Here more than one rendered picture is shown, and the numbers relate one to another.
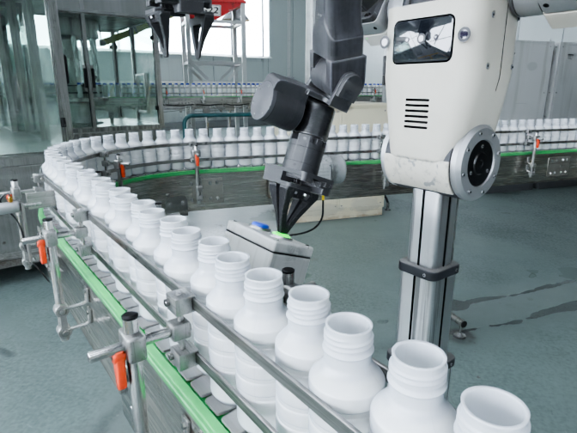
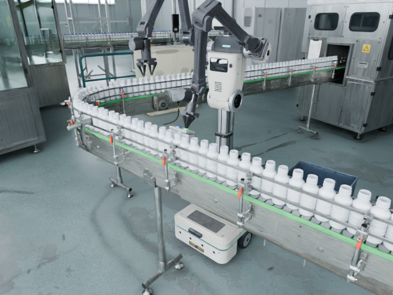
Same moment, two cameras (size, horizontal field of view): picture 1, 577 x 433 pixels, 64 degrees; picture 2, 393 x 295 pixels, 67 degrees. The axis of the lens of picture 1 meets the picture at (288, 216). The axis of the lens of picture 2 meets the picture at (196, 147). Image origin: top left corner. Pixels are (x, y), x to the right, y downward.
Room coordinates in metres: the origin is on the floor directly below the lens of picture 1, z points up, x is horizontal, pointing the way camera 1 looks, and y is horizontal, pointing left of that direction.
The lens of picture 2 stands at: (-0.90, 0.31, 1.72)
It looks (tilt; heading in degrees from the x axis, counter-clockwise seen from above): 24 degrees down; 347
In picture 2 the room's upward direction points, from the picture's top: straight up
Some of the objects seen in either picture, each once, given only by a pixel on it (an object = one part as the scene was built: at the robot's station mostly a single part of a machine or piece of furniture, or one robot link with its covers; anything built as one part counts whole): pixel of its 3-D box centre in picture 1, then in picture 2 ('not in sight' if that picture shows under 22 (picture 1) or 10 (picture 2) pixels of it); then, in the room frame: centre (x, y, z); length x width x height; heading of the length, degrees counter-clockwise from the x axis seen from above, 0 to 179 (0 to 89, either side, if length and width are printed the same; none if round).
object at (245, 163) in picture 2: not in sight; (245, 171); (0.18, -0.16, 1.08); 0.06 x 0.06 x 0.17
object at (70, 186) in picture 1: (79, 203); (106, 122); (1.01, 0.48, 1.08); 0.06 x 0.06 x 0.17
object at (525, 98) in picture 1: (505, 117); (258, 49); (6.15, -2.85, 0.96); 0.82 x 0.50 x 1.91; 109
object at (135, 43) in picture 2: not in sight; (140, 38); (0.87, 0.23, 1.60); 0.12 x 0.09 x 0.12; 127
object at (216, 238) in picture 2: not in sight; (220, 211); (1.01, -0.33, 0.24); 0.68 x 0.53 x 0.41; 127
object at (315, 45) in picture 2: not in sight; (314, 50); (3.43, -2.59, 1.22); 0.23 x 0.04 x 0.32; 19
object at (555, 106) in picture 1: (557, 115); (283, 47); (6.44, -3.70, 0.96); 0.82 x 0.50 x 1.91; 109
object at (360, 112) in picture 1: (327, 159); (166, 78); (4.91, -0.42, 0.59); 1.10 x 0.62 x 1.18; 109
